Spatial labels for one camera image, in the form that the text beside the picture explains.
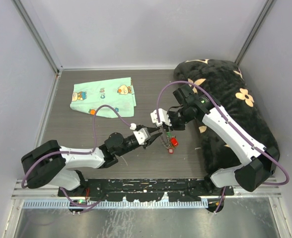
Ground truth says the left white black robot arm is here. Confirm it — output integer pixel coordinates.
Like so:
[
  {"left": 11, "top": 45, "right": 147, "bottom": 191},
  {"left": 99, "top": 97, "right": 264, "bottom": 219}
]
[{"left": 21, "top": 125, "right": 162, "bottom": 196}]

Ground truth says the right aluminium frame post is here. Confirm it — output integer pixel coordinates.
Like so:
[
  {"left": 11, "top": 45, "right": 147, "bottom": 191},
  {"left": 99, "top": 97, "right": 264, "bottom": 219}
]
[{"left": 235, "top": 0, "right": 276, "bottom": 65}]

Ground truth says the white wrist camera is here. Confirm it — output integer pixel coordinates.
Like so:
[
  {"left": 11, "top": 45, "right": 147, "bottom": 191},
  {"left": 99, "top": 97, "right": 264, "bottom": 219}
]
[
  {"left": 133, "top": 127, "right": 151, "bottom": 145},
  {"left": 150, "top": 108, "right": 171, "bottom": 127}
]

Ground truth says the black floral plush pillow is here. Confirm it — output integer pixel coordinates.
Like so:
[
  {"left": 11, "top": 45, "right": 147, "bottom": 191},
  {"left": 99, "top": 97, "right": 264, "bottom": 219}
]
[{"left": 173, "top": 59, "right": 279, "bottom": 174}]

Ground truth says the red key tag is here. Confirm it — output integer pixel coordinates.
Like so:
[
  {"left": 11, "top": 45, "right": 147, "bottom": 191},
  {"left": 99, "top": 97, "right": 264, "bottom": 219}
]
[{"left": 170, "top": 137, "right": 179, "bottom": 147}]

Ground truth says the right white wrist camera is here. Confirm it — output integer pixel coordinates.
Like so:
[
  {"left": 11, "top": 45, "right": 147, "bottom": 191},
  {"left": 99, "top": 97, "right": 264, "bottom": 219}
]
[{"left": 150, "top": 108, "right": 171, "bottom": 127}]

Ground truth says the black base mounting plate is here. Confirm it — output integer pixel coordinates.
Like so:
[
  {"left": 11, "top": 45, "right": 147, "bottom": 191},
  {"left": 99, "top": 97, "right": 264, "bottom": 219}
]
[{"left": 66, "top": 178, "right": 222, "bottom": 202}]

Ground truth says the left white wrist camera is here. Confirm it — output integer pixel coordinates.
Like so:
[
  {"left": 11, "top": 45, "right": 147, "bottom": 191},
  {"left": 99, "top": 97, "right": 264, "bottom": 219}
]
[{"left": 133, "top": 127, "right": 151, "bottom": 145}]

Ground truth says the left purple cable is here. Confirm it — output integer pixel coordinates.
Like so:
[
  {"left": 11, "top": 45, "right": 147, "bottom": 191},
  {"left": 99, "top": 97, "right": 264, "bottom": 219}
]
[{"left": 21, "top": 105, "right": 137, "bottom": 189}]

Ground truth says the left aluminium frame post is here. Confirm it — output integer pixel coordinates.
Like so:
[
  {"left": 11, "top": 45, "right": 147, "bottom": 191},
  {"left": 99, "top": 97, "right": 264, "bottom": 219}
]
[{"left": 12, "top": 0, "right": 63, "bottom": 74}]

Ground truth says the green cartoon print cloth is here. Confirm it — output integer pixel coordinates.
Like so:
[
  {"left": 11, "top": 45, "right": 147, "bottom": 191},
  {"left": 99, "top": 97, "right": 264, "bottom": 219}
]
[{"left": 70, "top": 77, "right": 137, "bottom": 118}]

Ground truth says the aluminium frame post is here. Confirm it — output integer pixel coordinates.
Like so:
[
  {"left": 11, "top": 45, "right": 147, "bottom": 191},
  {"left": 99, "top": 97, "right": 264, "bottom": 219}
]
[
  {"left": 12, "top": 0, "right": 63, "bottom": 74},
  {"left": 235, "top": 0, "right": 276, "bottom": 65}
]

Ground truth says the metal keyring disc with rings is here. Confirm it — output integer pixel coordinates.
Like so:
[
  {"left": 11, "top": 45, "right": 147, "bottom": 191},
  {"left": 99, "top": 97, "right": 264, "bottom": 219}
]
[{"left": 159, "top": 128, "right": 171, "bottom": 149}]

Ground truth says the white slotted cable duct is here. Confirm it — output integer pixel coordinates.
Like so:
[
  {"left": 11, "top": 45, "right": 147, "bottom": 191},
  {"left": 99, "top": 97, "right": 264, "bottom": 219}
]
[{"left": 22, "top": 199, "right": 208, "bottom": 209}]

